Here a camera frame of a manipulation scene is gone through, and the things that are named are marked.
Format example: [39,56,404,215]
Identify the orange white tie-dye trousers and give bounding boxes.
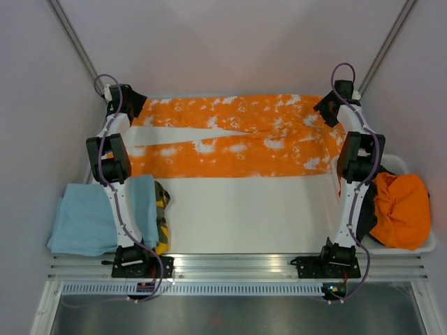
[127,94,346,178]

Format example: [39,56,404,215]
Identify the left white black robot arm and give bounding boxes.
[86,84,152,278]

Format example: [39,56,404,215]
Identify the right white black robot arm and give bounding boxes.
[310,80,386,278]

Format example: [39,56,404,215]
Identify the camouflage yellow folded trousers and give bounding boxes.
[154,181,170,255]

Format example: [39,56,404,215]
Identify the light blue folded trousers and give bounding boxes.
[47,175,159,257]

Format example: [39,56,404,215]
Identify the white plastic laundry basket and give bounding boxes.
[326,154,436,255]

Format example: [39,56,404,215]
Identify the black garment in basket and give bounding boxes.
[354,165,432,245]

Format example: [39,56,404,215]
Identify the plain orange garment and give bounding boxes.
[368,172,432,251]

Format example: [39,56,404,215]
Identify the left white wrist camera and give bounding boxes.
[103,84,119,101]

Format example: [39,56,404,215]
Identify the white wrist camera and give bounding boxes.
[351,90,361,101]
[103,84,119,101]

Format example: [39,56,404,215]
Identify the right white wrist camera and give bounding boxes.
[351,90,361,101]

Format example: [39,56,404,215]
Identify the left aluminium frame post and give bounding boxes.
[45,0,104,96]

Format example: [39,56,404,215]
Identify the aluminium frame post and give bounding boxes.
[45,0,104,96]
[357,1,418,96]

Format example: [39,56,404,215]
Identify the right aluminium frame post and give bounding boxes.
[357,1,418,96]

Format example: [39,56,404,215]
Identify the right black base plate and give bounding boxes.
[290,256,361,279]

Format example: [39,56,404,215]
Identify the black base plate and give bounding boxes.
[290,256,361,279]
[101,256,175,279]

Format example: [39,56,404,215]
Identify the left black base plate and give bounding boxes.
[101,256,175,279]

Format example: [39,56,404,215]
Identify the aluminium mounting rail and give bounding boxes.
[47,253,428,282]

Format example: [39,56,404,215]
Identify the white slotted cable duct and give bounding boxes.
[62,281,324,297]

